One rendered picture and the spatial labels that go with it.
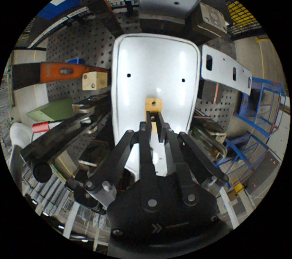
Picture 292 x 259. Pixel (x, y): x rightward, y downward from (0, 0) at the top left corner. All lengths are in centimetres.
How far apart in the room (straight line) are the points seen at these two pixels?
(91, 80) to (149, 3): 21
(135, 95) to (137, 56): 9
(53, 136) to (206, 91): 36
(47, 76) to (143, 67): 19
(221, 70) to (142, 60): 22
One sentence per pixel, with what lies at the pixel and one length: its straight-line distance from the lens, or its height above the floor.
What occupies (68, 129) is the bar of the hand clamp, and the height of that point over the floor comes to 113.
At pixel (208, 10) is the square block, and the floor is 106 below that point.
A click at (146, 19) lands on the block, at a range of 28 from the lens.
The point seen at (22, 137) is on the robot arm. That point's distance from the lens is 76.
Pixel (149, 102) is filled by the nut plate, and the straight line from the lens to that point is 20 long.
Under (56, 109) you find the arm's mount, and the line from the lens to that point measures 64.
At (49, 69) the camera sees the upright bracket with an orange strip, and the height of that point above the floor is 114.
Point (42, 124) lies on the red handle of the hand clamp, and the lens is 24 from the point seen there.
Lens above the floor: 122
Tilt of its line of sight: 69 degrees down
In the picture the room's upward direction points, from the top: 177 degrees counter-clockwise
